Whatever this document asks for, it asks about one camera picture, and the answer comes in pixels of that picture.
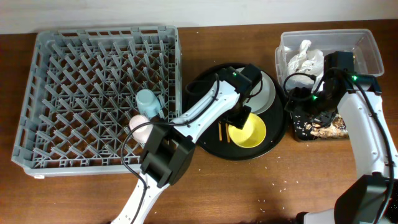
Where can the yellow bowl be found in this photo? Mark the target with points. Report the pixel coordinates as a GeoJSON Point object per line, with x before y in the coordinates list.
{"type": "Point", "coordinates": [251, 135]}

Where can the black rectangular tray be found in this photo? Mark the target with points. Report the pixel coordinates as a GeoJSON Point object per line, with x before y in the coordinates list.
{"type": "Point", "coordinates": [328, 125]}

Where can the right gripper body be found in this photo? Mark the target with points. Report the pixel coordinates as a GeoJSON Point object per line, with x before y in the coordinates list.
{"type": "Point", "coordinates": [314, 106]}

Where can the food scraps with rice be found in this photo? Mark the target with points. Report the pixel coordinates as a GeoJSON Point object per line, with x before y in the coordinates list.
{"type": "Point", "coordinates": [304, 130]}

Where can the grey dishwasher rack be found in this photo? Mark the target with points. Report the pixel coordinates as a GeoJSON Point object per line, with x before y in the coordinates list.
{"type": "Point", "coordinates": [81, 94]}

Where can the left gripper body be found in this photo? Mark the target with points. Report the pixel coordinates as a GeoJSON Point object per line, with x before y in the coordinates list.
{"type": "Point", "coordinates": [239, 114]}

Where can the clear plastic bin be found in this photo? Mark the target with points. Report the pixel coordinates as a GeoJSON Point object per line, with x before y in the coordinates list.
{"type": "Point", "coordinates": [361, 42]}

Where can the wooden chopstick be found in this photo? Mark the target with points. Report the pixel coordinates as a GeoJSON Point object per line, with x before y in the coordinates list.
{"type": "Point", "coordinates": [227, 133]}
{"type": "Point", "coordinates": [220, 131]}

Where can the white napkin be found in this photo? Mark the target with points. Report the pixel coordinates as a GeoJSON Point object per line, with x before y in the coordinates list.
{"type": "Point", "coordinates": [306, 61]}

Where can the round black tray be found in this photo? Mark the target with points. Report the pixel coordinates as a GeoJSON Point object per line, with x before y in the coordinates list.
{"type": "Point", "coordinates": [275, 118]}

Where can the pink plastic cup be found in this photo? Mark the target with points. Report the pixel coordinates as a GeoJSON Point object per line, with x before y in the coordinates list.
{"type": "Point", "coordinates": [141, 134]}

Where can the blue plastic cup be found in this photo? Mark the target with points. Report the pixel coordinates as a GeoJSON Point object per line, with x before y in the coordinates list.
{"type": "Point", "coordinates": [147, 103]}

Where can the grey round plate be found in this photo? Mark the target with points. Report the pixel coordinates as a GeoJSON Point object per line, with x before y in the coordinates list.
{"type": "Point", "coordinates": [265, 98]}

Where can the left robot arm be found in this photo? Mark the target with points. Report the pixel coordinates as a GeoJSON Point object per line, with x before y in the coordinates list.
{"type": "Point", "coordinates": [170, 146]}

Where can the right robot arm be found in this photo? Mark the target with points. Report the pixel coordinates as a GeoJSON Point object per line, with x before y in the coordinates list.
{"type": "Point", "coordinates": [357, 99]}

